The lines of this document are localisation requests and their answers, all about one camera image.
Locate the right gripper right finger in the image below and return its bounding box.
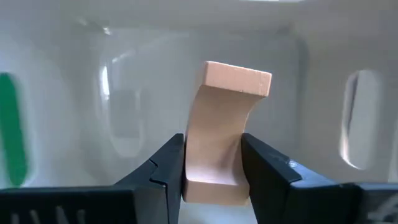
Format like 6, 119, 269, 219
241, 133, 360, 224

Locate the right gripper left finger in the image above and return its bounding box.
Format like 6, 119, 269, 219
114, 133, 186, 224

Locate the natural wooden arch block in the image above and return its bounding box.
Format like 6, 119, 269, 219
182, 60, 273, 207

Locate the gray plastic bin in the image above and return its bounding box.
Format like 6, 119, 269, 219
0, 0, 398, 224

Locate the green felt mat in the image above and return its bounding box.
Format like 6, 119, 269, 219
0, 72, 29, 187

